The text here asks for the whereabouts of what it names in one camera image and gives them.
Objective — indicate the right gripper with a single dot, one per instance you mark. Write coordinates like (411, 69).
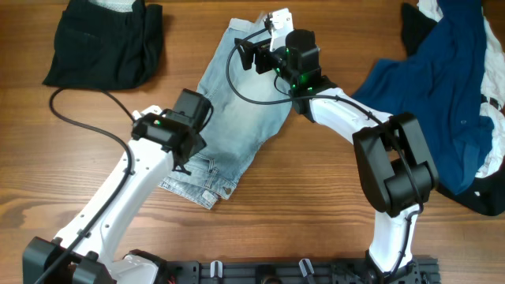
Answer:
(248, 50)

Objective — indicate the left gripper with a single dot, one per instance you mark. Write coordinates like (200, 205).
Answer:
(200, 143)

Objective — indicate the light blue denim shorts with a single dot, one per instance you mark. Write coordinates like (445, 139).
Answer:
(248, 110)

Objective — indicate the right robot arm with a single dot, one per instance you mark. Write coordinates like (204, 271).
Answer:
(395, 167)

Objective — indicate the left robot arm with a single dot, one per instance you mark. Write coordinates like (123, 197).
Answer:
(162, 142)

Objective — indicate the folded black shorts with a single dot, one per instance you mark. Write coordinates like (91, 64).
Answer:
(99, 48)

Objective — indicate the white patterned garment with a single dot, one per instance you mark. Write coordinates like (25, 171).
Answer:
(122, 6)

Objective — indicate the dark blue shirt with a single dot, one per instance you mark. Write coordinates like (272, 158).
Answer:
(441, 86)

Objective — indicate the black mounting rail base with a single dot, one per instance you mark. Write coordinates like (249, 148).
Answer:
(352, 271)

